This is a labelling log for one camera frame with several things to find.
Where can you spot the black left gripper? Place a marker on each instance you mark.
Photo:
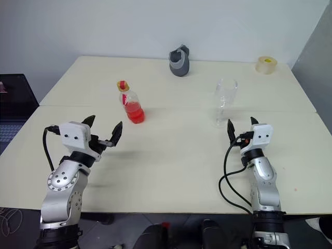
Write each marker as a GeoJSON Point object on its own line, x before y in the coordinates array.
{"type": "Point", "coordinates": [97, 145]}

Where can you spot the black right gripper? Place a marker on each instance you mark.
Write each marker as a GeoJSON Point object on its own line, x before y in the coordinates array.
{"type": "Point", "coordinates": [245, 138]}

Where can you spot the clear plastic cup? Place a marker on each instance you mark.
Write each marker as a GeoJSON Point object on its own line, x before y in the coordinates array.
{"type": "Point", "coordinates": [224, 98]}

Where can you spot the plastic bottle with red liquid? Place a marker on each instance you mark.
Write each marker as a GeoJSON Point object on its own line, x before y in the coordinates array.
{"type": "Point", "coordinates": [134, 111]}

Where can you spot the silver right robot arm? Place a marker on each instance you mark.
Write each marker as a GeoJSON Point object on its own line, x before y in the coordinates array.
{"type": "Point", "coordinates": [264, 179]}

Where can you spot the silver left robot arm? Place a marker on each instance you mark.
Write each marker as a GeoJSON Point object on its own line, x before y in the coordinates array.
{"type": "Point", "coordinates": [61, 179]}

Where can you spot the translucent tape roll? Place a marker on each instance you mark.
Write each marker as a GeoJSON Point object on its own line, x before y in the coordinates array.
{"type": "Point", "coordinates": [265, 66]}

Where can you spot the gray rounded holder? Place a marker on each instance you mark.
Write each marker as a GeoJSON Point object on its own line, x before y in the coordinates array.
{"type": "Point", "coordinates": [179, 66]}

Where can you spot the black laptop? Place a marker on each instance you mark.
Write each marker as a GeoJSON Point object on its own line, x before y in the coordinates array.
{"type": "Point", "coordinates": [15, 103]}

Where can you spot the gray partition panel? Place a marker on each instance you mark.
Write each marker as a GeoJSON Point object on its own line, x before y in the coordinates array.
{"type": "Point", "coordinates": [317, 64]}

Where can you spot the dark rounded shape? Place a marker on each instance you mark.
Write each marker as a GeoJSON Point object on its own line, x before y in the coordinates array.
{"type": "Point", "coordinates": [214, 234]}
{"type": "Point", "coordinates": [150, 237]}

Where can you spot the small red knob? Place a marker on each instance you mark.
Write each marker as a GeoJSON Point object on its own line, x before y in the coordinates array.
{"type": "Point", "coordinates": [165, 224]}

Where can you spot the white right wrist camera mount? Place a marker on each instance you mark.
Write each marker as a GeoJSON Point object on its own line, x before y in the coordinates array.
{"type": "Point", "coordinates": [262, 135]}

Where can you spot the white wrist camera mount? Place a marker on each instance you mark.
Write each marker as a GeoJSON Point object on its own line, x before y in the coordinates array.
{"type": "Point", "coordinates": [74, 136]}
{"type": "Point", "coordinates": [262, 135]}

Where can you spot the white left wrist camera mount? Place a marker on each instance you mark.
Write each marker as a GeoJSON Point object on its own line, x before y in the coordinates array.
{"type": "Point", "coordinates": [74, 136]}

